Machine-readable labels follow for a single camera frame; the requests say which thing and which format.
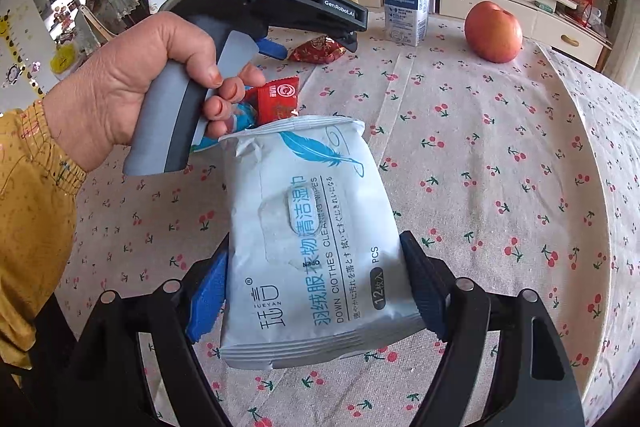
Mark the cherry print tablecloth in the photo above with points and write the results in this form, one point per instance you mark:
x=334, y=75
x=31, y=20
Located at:
x=500, y=207

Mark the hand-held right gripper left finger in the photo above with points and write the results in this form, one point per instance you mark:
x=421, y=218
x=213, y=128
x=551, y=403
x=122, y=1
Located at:
x=210, y=302

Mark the person's left forearm yellow sleeve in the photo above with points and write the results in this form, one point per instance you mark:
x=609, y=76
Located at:
x=35, y=207

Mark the red gift bag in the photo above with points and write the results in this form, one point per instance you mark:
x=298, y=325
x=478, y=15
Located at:
x=585, y=7

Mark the white wet wipes packet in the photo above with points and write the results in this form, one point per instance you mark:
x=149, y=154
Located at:
x=310, y=257

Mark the blue cartoon packet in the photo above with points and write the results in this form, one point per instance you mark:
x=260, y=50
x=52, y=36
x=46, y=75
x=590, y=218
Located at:
x=246, y=119

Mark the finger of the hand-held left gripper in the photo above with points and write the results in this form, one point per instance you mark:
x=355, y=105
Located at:
x=351, y=42
x=272, y=49

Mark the red apple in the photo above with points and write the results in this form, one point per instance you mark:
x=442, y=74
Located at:
x=492, y=32

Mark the crumpled red foil wrapper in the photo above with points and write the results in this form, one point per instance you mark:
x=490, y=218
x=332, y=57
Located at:
x=317, y=52

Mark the person's left hand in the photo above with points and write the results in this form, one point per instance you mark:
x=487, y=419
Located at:
x=125, y=77

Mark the red square snack packet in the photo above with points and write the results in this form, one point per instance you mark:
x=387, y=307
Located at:
x=277, y=99

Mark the yellow plastic bag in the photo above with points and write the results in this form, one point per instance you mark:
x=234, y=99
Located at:
x=64, y=59

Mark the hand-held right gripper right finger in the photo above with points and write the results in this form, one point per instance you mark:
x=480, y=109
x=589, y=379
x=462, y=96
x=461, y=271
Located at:
x=425, y=302

